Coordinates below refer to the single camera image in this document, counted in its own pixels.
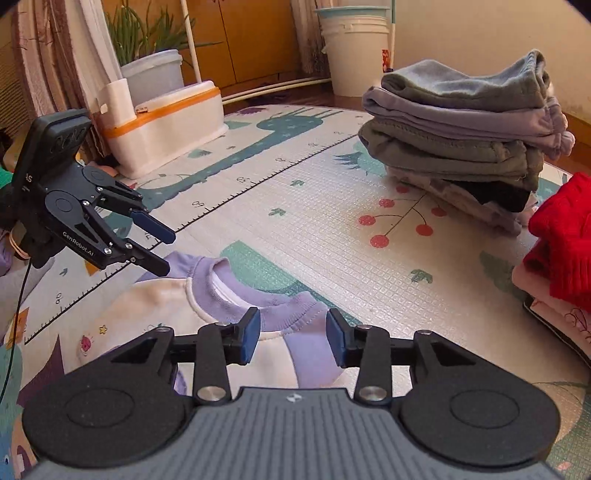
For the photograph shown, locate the floral white folded garment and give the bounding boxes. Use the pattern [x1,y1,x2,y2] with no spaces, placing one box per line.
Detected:
[386,166,540,236]

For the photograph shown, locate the olive grey folded garment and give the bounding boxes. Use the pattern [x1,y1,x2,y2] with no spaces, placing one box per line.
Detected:
[359,119,544,191]

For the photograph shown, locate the white pipe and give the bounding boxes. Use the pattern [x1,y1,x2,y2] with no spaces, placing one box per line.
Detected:
[221,77,332,106]

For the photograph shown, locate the white orange storage box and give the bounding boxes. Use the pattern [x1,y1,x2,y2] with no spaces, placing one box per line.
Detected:
[95,79,228,179]

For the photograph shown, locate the grey folded top garment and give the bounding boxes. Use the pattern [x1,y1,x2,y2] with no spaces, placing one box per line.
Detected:
[381,50,554,112]

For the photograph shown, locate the black white striped garment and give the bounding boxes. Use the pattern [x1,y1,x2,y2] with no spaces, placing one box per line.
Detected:
[523,297,590,366]

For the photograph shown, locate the lavender and cream sweatshirt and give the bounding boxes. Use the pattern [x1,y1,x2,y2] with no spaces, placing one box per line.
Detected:
[66,252,355,393]

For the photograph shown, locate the pink folded garment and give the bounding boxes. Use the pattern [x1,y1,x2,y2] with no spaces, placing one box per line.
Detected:
[512,264,590,348]

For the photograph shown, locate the red knit sweater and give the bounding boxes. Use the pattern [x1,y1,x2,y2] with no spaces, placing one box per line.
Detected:
[524,172,590,311]

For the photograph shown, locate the black folded garment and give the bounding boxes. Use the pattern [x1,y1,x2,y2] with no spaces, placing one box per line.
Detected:
[450,180,531,213]

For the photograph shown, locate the orange wooden cabinet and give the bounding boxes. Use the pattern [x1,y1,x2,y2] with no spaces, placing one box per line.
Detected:
[101,0,306,91]

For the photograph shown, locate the black cable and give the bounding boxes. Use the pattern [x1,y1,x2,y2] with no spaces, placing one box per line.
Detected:
[0,257,33,405]

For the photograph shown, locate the lavender folded garment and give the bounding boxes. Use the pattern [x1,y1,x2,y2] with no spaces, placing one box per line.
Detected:
[363,87,576,160]

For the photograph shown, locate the grey plant pot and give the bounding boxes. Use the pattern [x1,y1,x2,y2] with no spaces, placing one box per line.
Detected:
[121,49,184,106]

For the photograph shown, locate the green potted plant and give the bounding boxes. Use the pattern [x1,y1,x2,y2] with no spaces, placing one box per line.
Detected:
[102,1,221,67]

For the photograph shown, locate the beige curtain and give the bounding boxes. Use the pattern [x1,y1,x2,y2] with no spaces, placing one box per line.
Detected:
[11,0,126,160]

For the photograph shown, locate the white plastic bucket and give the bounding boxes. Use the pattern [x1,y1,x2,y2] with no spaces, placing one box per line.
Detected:
[315,5,392,98]

